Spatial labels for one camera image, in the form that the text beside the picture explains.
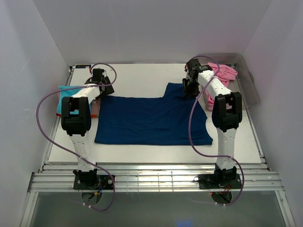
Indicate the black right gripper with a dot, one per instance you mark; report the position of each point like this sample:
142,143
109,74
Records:
186,91

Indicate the pink t shirt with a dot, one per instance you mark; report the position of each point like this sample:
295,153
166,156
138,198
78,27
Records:
226,74

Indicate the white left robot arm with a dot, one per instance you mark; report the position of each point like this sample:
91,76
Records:
76,122

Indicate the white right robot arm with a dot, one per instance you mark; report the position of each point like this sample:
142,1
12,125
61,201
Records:
226,117

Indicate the clear plastic bin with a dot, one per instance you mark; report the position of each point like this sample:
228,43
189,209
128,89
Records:
244,82

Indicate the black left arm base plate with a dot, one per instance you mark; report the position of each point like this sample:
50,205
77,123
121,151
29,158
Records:
95,183

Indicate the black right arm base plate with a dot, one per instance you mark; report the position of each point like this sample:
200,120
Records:
208,181

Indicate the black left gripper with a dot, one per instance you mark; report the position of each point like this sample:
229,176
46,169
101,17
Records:
109,89

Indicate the navy blue t shirt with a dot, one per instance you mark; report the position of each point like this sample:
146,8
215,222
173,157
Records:
170,120

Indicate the blue label sticker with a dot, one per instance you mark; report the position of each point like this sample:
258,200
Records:
82,66

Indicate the turquoise folded t shirt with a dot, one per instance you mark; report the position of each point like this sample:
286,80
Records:
66,91

